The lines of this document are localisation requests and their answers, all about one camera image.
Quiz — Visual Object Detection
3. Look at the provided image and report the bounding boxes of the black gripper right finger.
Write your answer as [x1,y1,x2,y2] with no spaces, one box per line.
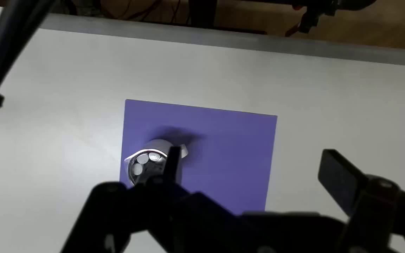
[318,148,405,253]

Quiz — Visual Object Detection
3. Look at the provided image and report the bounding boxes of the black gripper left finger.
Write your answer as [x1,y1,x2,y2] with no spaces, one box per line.
[61,145,242,253]

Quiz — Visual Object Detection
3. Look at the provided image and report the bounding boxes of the white travel mug with handle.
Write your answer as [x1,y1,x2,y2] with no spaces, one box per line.
[124,138,190,189]

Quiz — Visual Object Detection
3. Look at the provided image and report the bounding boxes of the purple rectangular mat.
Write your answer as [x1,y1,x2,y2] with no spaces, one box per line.
[119,99,279,217]

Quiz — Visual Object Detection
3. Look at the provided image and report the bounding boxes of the black tripod leg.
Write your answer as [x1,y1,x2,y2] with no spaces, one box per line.
[0,0,57,130]

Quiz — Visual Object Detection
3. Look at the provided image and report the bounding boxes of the red cable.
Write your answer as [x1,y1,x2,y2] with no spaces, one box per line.
[285,7,310,38]

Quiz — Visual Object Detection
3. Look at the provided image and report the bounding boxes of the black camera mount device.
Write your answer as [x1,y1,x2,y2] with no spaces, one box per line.
[299,0,377,35]

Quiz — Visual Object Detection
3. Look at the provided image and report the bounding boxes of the black upright post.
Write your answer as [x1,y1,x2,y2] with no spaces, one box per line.
[188,0,221,28]

